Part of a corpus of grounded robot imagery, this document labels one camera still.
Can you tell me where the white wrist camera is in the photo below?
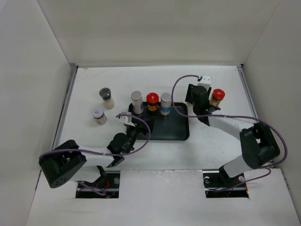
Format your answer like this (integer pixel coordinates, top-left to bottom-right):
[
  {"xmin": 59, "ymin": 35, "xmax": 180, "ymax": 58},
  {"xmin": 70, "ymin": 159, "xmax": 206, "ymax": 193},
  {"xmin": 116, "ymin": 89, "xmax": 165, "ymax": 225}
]
[
  {"xmin": 116, "ymin": 112, "xmax": 135, "ymax": 127},
  {"xmin": 198, "ymin": 75, "xmax": 211, "ymax": 91}
]

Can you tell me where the black plastic tray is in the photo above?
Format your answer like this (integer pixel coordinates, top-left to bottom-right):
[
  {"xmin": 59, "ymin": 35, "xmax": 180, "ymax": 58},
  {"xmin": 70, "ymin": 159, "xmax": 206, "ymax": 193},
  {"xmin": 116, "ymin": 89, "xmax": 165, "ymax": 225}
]
[{"xmin": 128, "ymin": 102, "xmax": 190, "ymax": 141}]

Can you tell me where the grey lid salt shaker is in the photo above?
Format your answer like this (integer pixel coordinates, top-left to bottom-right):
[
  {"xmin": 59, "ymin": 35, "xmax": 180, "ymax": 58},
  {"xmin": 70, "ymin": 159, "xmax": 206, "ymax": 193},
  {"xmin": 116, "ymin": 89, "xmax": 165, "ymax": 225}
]
[{"xmin": 99, "ymin": 87, "xmax": 115, "ymax": 109}]

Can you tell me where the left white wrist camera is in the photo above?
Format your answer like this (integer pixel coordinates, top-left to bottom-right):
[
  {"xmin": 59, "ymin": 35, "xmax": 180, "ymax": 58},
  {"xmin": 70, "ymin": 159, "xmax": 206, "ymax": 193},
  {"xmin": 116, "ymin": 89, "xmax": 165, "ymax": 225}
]
[{"xmin": 116, "ymin": 112, "xmax": 135, "ymax": 127}]

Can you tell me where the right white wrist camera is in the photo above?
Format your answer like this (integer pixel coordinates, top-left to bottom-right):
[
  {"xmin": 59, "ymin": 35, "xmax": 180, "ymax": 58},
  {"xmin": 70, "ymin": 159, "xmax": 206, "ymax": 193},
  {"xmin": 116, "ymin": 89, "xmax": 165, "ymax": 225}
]
[{"xmin": 198, "ymin": 75, "xmax": 211, "ymax": 91}]

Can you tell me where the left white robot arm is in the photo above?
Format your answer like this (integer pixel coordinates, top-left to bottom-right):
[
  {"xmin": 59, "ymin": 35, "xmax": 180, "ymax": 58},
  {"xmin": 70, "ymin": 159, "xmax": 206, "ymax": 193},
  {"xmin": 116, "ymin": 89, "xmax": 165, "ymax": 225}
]
[{"xmin": 39, "ymin": 116, "xmax": 154, "ymax": 188}]

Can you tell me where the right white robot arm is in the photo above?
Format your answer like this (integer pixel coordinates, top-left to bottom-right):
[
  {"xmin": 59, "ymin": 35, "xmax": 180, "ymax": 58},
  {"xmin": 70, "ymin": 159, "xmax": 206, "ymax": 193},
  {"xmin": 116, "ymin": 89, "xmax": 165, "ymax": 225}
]
[{"xmin": 185, "ymin": 84, "xmax": 280, "ymax": 186}]

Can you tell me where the silver lid blue jar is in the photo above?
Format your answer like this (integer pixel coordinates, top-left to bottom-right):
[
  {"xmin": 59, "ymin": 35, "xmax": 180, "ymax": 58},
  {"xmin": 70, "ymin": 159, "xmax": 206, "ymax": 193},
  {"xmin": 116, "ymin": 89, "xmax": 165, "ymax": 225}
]
[{"xmin": 131, "ymin": 91, "xmax": 143, "ymax": 114}]

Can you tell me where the red lid jar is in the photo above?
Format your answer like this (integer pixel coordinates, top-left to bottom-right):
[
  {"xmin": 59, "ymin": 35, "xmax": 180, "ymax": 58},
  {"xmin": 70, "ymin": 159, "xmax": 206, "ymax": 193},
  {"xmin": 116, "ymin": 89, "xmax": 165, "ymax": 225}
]
[
  {"xmin": 146, "ymin": 92, "xmax": 159, "ymax": 114},
  {"xmin": 210, "ymin": 89, "xmax": 225, "ymax": 107}
]

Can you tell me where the white lid spice jar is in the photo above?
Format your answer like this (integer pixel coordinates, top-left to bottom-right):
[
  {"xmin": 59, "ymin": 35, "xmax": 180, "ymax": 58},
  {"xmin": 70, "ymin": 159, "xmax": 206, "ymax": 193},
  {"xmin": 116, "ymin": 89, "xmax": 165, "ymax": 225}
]
[{"xmin": 92, "ymin": 107, "xmax": 107, "ymax": 125}]

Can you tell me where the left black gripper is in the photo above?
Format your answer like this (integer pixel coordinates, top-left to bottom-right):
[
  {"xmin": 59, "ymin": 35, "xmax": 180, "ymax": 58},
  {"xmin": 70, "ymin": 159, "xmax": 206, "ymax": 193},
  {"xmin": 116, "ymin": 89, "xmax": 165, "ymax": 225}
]
[{"xmin": 125, "ymin": 115, "xmax": 154, "ymax": 154}]

